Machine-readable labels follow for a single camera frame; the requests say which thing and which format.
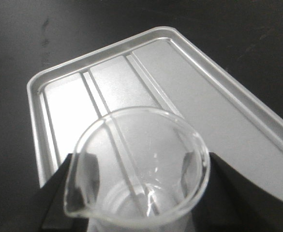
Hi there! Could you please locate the silver metal tray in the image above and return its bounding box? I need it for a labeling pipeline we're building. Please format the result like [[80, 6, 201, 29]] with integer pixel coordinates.
[[27, 27, 283, 201]]

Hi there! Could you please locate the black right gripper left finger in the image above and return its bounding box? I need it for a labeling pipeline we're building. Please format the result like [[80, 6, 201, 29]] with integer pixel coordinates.
[[32, 154, 99, 232]]

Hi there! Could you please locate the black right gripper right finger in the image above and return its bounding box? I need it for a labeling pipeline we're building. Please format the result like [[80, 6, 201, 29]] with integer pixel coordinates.
[[185, 152, 283, 232]]

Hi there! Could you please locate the clear glass beaker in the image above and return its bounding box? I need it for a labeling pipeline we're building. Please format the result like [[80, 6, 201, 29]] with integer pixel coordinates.
[[63, 107, 210, 232]]

